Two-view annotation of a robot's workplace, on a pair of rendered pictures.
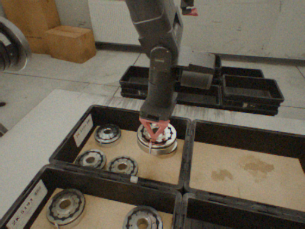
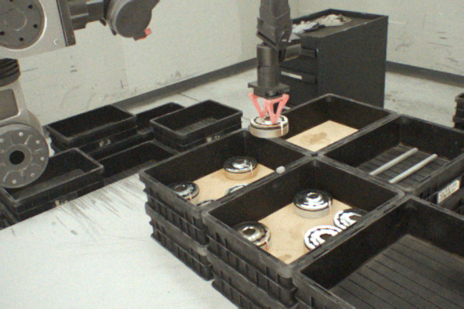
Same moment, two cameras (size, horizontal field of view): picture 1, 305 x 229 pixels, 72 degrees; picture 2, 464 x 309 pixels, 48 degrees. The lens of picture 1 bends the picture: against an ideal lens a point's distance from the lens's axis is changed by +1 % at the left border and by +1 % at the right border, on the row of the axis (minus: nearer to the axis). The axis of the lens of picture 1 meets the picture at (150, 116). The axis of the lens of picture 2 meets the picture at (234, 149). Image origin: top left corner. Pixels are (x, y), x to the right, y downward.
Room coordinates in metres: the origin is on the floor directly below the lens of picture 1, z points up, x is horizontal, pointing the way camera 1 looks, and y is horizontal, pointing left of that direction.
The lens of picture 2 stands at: (-0.35, 1.04, 1.59)
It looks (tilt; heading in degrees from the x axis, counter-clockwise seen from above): 26 degrees down; 310
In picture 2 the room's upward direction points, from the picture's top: 5 degrees counter-clockwise
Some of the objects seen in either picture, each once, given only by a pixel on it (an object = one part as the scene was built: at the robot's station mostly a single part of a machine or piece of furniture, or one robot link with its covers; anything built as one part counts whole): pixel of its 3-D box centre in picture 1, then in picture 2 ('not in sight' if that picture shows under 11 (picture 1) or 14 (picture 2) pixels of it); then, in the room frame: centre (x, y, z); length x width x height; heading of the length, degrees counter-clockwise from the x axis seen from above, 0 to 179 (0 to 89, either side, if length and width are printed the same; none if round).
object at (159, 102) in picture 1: (160, 93); (268, 77); (0.40, -0.02, 1.16); 0.10 x 0.07 x 0.07; 163
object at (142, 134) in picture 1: (156, 132); (268, 121); (0.40, -0.02, 1.04); 0.10 x 0.10 x 0.01
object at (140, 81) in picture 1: (148, 98); (59, 216); (1.54, 0.03, 0.37); 0.40 x 0.30 x 0.45; 77
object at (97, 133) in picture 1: (107, 132); (181, 190); (0.59, 0.17, 0.86); 0.10 x 0.10 x 0.01
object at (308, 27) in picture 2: not in sight; (302, 27); (1.22, -1.58, 0.88); 0.25 x 0.19 x 0.03; 77
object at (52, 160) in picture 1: (127, 140); (225, 166); (0.49, 0.08, 0.92); 0.40 x 0.30 x 0.02; 77
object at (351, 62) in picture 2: not in sight; (325, 93); (1.12, -1.67, 0.45); 0.60 x 0.45 x 0.90; 77
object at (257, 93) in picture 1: (242, 109); (201, 154); (1.37, -0.76, 0.37); 0.40 x 0.30 x 0.45; 78
